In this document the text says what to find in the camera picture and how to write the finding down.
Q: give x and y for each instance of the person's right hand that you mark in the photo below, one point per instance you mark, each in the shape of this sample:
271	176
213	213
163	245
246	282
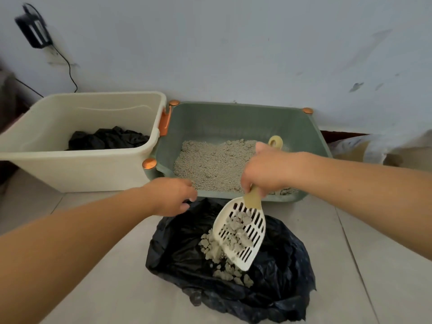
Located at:
266	168

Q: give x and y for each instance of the person's left hand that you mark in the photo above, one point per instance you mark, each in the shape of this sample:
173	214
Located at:
168	196

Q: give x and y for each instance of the person's right fingers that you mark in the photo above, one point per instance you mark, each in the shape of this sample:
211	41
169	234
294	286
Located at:
253	188

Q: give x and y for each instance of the person's left fingers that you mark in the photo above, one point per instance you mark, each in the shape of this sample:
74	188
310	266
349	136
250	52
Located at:
190	200

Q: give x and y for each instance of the white slotted litter scoop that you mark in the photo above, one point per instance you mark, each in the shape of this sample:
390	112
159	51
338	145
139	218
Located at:
241	232

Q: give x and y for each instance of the black plastic garbage bag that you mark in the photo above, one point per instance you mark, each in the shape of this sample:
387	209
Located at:
233	266

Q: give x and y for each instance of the person's left forearm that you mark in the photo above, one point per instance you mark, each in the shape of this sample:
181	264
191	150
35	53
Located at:
72	256

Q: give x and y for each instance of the person's right forearm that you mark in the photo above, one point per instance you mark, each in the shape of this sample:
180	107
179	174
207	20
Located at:
364	195

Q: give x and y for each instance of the grey cat litter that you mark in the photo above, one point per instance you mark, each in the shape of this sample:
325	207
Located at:
212	165

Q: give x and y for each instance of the pile of grey litter clumps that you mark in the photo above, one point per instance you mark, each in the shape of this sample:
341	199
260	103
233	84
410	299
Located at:
219	253

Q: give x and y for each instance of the green cat litter box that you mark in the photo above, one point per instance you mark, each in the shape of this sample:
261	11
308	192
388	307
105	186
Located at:
209	128

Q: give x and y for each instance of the crumpled black plastic bag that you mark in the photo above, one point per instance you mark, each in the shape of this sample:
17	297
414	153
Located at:
106	138

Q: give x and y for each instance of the cream plastic storage bin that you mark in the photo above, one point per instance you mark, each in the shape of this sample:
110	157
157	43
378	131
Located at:
81	145

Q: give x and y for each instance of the white plastic sack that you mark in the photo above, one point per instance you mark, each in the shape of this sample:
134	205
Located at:
381	146

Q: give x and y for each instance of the black wall adapter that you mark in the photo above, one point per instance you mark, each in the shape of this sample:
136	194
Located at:
32	28

